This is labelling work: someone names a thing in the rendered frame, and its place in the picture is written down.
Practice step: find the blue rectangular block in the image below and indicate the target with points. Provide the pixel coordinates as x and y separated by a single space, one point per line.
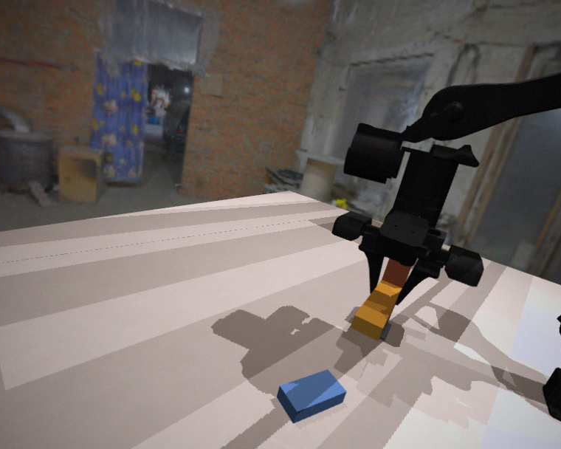
310 395

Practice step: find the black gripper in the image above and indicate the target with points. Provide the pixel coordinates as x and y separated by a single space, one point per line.
461 264

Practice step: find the orange long bar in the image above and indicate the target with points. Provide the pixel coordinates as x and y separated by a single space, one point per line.
372 317

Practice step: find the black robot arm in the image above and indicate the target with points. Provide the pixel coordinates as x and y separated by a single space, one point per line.
454 112

